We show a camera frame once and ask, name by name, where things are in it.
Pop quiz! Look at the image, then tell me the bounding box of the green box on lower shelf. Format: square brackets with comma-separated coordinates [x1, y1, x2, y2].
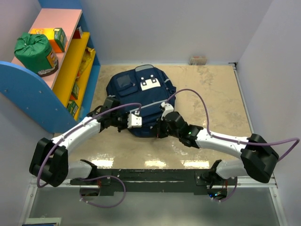
[70, 82, 79, 100]

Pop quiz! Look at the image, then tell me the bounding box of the yellow green carton box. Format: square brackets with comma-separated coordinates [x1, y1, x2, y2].
[30, 28, 68, 53]

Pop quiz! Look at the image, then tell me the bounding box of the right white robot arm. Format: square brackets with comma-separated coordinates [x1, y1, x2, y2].
[151, 112, 279, 185]

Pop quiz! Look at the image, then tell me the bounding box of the yellow snack bag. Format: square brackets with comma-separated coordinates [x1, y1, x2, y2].
[76, 47, 95, 80]

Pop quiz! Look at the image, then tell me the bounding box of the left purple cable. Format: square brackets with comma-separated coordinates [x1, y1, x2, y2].
[37, 103, 142, 209]

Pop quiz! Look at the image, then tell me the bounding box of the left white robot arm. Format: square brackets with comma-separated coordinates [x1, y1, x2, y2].
[29, 97, 129, 187]

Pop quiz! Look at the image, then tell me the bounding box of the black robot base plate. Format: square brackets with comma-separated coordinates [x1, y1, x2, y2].
[71, 169, 237, 198]

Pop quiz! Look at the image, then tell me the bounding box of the blue pink yellow shelf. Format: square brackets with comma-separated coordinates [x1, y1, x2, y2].
[0, 0, 100, 133]

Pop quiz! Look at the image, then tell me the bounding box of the green wrapped round package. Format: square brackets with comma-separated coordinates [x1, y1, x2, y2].
[14, 33, 59, 77]

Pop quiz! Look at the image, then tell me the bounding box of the small box at back wall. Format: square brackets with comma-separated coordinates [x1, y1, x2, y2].
[189, 56, 207, 65]

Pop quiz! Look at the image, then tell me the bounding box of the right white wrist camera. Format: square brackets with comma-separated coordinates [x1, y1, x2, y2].
[160, 102, 174, 120]

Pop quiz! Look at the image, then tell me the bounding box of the navy blue school backpack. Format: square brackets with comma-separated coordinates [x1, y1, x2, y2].
[106, 65, 176, 138]

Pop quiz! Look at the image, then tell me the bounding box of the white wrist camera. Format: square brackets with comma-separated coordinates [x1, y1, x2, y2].
[127, 110, 142, 129]
[160, 102, 174, 120]

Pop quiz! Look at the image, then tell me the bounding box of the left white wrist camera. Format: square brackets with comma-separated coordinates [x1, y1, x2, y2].
[127, 110, 142, 129]

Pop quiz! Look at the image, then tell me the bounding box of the purple cable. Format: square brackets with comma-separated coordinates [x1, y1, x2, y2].
[166, 89, 301, 203]
[37, 103, 142, 209]

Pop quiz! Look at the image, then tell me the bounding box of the small box on yellow shelf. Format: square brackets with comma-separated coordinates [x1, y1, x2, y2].
[73, 26, 83, 39]

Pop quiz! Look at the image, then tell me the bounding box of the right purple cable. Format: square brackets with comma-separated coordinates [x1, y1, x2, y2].
[166, 89, 301, 203]

